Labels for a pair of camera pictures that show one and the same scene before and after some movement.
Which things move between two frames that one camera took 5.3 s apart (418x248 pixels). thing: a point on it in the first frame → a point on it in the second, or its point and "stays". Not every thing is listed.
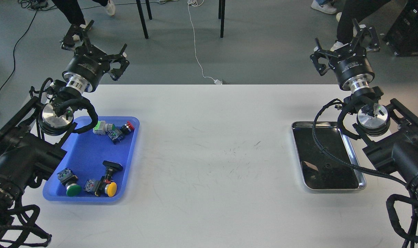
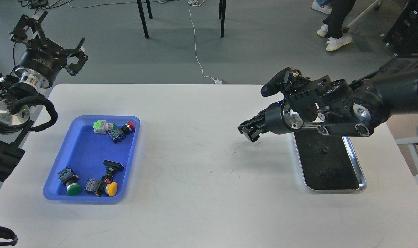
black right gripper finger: [315, 57] → [256, 122]
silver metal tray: [320, 171] stays
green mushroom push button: [69, 179] stays
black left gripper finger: [121, 58] → [74, 68]
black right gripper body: [354, 70] → [280, 118]
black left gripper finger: [68, 43] → [20, 32]
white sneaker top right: [324, 8] stays
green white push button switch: [102, 128] stays
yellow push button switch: [100, 187] stays
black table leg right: [221, 12] stays
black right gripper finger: [375, 46] → [253, 132]
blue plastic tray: [85, 154] stays
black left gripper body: [88, 63] → [40, 63]
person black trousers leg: [349, 10] → [340, 9]
